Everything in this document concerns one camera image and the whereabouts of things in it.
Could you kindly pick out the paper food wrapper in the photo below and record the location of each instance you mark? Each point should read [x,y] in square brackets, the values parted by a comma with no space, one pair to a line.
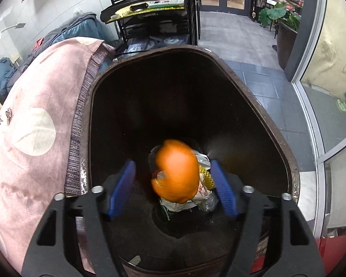
[205,199]

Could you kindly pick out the blue bedding pile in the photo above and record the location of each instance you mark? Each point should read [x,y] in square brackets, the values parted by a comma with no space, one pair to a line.
[7,73]

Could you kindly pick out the red cloth on bed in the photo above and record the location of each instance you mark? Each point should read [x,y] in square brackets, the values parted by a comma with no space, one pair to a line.
[38,44]

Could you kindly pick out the white floor lamp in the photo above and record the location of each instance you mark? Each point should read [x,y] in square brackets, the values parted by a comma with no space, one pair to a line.
[16,26]

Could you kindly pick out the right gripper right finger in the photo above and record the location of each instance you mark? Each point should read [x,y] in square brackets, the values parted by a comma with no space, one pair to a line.
[291,249]

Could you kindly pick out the orange tangerine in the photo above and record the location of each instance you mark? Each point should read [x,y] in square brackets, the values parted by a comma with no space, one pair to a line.
[180,169]

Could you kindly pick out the black metal trolley cart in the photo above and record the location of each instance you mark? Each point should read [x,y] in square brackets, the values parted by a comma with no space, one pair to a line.
[144,25]

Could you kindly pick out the dark brown trash bin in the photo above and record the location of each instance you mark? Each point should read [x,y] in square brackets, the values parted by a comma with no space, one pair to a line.
[187,94]

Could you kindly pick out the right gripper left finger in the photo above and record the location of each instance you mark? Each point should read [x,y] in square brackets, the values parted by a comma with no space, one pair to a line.
[54,247]

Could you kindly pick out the green potted plant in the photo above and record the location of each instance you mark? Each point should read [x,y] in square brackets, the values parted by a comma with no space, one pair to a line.
[279,13]

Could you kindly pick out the blue massage bed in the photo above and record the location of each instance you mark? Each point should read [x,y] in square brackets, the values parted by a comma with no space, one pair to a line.
[82,25]

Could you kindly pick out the pink polka dot blanket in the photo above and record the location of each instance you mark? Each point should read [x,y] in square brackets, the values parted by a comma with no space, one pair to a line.
[40,137]

